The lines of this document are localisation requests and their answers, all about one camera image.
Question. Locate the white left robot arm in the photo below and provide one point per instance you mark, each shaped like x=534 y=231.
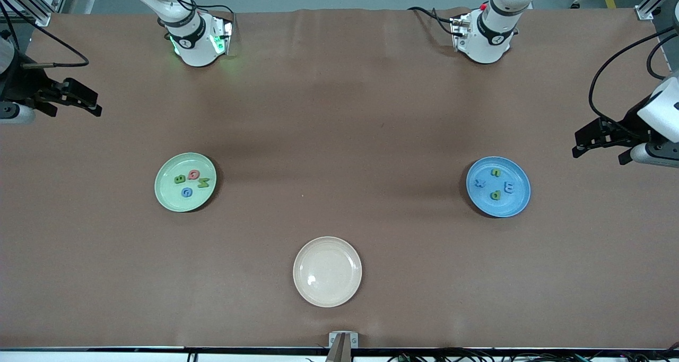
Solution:
x=490 y=43

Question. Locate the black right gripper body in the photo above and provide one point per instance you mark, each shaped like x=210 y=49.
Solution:
x=20 y=84

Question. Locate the red foam letter Q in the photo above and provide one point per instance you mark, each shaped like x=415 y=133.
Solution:
x=194 y=175

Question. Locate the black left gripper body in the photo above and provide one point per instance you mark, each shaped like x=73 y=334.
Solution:
x=630 y=121

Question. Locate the blue foam letter G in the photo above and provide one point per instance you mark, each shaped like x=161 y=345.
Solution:
x=186 y=192

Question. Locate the aluminium frame profile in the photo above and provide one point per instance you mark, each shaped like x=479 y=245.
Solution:
x=647 y=11
x=45 y=14

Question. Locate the brown table cover mat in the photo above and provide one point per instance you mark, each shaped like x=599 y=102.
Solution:
x=339 y=218

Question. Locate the blue foam letter m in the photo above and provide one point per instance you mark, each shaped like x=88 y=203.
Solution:
x=509 y=188

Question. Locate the blue plate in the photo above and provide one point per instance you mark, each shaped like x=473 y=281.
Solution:
x=514 y=205

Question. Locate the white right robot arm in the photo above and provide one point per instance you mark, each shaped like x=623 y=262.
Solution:
x=193 y=49

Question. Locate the beige plate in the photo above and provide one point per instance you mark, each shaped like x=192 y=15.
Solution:
x=327 y=272

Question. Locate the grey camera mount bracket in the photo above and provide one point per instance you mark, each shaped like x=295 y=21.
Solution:
x=343 y=346

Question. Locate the green plate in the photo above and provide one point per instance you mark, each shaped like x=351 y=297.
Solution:
x=170 y=192

